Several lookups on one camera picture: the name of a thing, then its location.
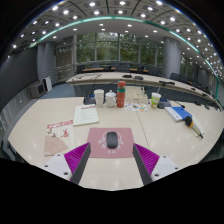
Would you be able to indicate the group of dark chairs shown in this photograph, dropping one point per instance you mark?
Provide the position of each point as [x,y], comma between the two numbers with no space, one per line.
[151,70]

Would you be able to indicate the pink printed mouse pad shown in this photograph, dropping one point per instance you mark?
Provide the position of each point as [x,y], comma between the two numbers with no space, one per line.
[96,150]

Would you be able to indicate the black computer mouse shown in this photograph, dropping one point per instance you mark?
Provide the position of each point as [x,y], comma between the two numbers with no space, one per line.
[112,140]

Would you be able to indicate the green printed paper cup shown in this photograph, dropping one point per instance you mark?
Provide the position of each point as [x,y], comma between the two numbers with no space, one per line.
[155,100]

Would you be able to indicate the red drink bottle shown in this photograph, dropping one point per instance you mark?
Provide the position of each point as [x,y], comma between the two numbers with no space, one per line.
[121,96]

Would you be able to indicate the group of ceiling lights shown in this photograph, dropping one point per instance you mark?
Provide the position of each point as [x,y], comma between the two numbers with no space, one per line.
[120,11]

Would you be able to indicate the black yellow handheld tool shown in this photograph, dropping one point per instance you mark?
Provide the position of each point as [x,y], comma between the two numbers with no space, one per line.
[189,122]

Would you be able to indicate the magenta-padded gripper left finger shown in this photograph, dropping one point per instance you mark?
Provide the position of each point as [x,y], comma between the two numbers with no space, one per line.
[56,165]

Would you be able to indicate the stack of white cups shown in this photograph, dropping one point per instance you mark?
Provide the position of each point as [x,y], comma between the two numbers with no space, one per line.
[99,98]

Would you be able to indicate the dark desk microphone console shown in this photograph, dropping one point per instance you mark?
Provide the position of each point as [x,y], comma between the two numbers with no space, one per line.
[164,104]
[89,100]

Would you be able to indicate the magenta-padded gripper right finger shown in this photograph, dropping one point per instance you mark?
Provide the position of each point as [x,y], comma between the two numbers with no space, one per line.
[165,166]

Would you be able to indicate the blue and white book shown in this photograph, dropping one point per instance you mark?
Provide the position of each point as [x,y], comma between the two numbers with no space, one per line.
[178,114]

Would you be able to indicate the white booklet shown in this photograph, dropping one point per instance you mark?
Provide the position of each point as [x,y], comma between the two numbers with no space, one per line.
[199,126]

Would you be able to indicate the white paper sheet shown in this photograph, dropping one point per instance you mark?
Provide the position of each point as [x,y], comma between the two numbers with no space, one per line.
[86,115]

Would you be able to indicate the white lidded teapot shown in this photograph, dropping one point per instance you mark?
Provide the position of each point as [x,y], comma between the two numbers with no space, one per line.
[110,100]

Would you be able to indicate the colourful printed leaflet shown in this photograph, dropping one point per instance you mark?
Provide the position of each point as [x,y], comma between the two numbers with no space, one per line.
[136,107]

